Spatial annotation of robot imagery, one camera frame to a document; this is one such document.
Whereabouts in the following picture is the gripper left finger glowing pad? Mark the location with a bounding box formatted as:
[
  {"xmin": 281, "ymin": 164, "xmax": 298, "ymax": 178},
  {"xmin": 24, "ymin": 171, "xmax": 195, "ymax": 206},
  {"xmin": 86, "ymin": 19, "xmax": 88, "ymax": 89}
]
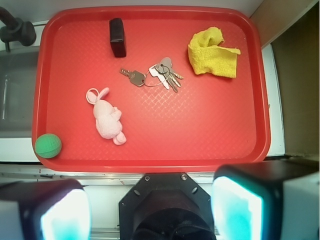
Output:
[{"xmin": 0, "ymin": 179, "xmax": 92, "ymax": 240}]

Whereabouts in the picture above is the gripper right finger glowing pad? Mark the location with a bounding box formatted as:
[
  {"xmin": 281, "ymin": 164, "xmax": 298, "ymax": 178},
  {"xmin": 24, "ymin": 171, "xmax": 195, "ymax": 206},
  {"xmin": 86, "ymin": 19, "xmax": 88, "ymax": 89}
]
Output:
[{"xmin": 211, "ymin": 160, "xmax": 320, "ymax": 240}]

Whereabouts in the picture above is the pink plush bunny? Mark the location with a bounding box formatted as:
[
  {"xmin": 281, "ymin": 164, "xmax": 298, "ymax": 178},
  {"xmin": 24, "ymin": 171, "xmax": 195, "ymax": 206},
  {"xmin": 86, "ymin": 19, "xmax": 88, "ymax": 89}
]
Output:
[{"xmin": 86, "ymin": 87, "xmax": 127, "ymax": 146}]

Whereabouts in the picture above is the green golf ball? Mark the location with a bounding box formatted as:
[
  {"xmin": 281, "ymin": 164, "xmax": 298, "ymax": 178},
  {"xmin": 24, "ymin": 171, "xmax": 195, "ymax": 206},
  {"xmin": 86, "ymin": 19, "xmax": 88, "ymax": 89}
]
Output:
[{"xmin": 34, "ymin": 133, "xmax": 62, "ymax": 159}]

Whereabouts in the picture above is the red plastic tray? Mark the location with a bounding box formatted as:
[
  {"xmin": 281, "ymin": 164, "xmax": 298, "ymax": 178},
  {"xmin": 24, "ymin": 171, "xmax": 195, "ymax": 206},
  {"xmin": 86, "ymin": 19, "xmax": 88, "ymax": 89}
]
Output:
[{"xmin": 32, "ymin": 6, "xmax": 271, "ymax": 173}]

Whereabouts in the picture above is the stainless steel sink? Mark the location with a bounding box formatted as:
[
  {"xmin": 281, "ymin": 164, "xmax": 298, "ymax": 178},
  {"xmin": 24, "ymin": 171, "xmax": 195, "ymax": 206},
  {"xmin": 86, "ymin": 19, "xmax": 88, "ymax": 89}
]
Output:
[{"xmin": 0, "ymin": 47, "xmax": 39, "ymax": 138}]

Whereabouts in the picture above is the yellow folded cloth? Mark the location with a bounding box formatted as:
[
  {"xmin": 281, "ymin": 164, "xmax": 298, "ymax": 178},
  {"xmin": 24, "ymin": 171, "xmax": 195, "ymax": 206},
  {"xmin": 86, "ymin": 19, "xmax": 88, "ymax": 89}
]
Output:
[{"xmin": 187, "ymin": 27, "xmax": 241, "ymax": 79}]

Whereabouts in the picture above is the bunch of silver keys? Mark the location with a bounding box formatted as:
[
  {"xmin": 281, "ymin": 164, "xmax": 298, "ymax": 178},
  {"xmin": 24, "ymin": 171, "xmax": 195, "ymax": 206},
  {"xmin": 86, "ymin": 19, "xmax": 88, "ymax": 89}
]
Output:
[{"xmin": 119, "ymin": 57, "xmax": 184, "ymax": 93}]

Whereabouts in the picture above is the black rectangular box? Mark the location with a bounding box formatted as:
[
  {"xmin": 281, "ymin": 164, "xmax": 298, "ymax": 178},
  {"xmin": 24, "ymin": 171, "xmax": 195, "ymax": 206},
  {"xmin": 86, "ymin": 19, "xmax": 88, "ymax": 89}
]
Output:
[{"xmin": 109, "ymin": 18, "xmax": 127, "ymax": 58}]

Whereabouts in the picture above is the dark metal faucet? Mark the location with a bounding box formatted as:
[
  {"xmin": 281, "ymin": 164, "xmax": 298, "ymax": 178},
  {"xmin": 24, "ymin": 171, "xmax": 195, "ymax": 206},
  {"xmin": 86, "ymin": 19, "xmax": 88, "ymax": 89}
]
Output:
[{"xmin": 0, "ymin": 7, "xmax": 37, "ymax": 53}]

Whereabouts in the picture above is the black octagonal mount plate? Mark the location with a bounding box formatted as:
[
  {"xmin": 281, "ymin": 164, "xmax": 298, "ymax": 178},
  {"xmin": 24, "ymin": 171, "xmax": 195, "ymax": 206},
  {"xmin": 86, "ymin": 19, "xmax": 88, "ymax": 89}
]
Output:
[{"xmin": 118, "ymin": 172, "xmax": 217, "ymax": 240}]

